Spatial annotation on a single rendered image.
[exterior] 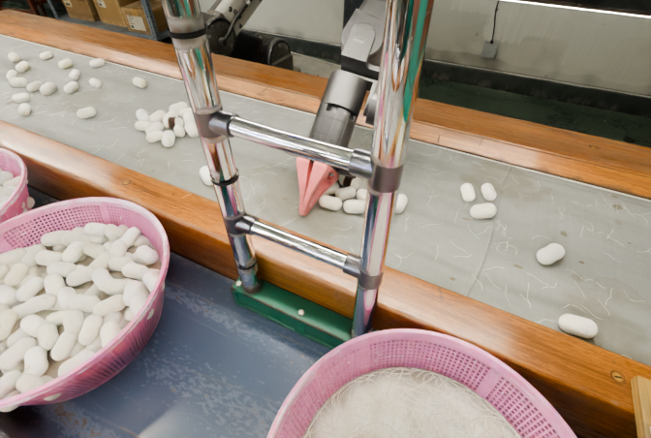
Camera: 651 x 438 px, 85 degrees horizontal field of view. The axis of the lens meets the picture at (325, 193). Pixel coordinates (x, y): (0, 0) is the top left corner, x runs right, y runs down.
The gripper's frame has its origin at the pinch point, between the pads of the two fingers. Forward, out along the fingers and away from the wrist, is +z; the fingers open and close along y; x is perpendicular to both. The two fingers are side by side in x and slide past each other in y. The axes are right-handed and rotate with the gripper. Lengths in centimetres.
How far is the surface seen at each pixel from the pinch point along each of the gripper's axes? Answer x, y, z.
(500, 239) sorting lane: 6.2, 25.7, -4.8
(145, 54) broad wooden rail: 19, -59, -23
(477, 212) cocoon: 6.3, 21.9, -7.4
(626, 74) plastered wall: 183, 88, -130
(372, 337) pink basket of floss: -10.1, 15.0, 9.6
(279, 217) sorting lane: 0.2, -3.3, 2.3
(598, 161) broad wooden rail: 18.0, 37.4, -22.3
